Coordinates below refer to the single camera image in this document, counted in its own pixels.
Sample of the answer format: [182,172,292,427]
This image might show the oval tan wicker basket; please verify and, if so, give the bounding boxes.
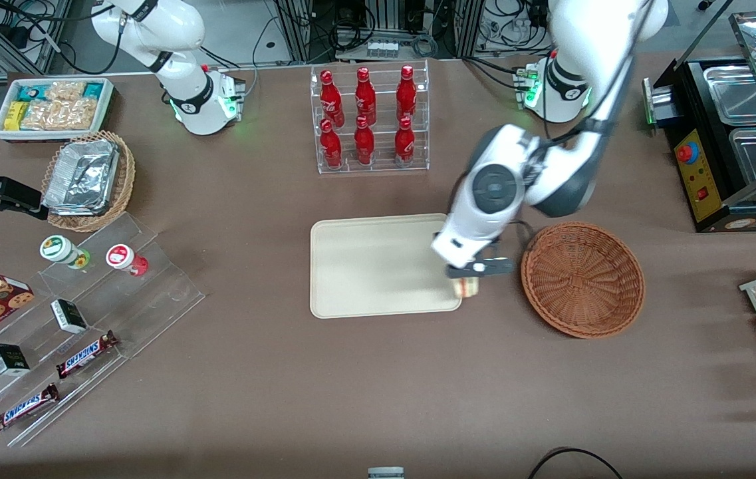
[41,130,136,233]

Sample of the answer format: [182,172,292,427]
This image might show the beige plastic tray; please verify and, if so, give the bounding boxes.
[310,213,463,320]

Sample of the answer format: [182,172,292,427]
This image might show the round brown wicker basket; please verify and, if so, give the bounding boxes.
[520,221,646,340]

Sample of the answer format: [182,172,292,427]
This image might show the white cup green label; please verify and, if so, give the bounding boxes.
[39,234,92,270]

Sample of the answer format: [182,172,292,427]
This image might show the stacked aluminium foil trays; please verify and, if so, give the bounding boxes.
[43,139,120,216]

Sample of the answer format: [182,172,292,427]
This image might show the white rectangular snack bin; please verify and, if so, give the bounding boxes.
[0,77,115,143]

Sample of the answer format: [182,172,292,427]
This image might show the yellow snack packet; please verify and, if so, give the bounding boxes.
[3,100,30,131]

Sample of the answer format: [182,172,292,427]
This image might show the clear cracker bag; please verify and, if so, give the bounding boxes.
[21,97,100,131]
[44,80,88,103]

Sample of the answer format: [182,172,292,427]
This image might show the white cup red label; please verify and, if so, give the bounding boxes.
[105,243,150,277]

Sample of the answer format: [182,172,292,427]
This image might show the small black box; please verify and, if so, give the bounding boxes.
[50,299,88,335]
[0,343,31,377]

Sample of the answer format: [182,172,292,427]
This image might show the Snickers chocolate bar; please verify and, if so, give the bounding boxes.
[56,330,120,380]
[0,383,60,434]

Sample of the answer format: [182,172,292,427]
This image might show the clear acrylic stepped stand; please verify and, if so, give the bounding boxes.
[0,212,206,448]

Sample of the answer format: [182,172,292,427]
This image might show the red cola bottle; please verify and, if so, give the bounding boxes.
[396,65,418,122]
[319,118,344,169]
[394,116,416,168]
[319,69,345,128]
[353,116,376,166]
[354,67,377,126]

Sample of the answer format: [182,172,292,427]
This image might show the clear acrylic bottle rack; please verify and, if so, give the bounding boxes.
[311,59,430,176]

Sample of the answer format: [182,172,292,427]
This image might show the black food warmer machine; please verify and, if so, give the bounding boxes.
[642,10,756,234]

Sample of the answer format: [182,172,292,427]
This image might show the yellow control panel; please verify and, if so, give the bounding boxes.
[674,128,727,224]

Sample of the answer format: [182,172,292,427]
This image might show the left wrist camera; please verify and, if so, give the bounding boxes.
[445,255,517,280]

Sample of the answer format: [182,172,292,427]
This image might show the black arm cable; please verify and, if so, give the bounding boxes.
[504,220,537,259]

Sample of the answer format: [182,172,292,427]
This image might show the black looped cable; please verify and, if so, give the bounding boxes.
[527,447,626,479]

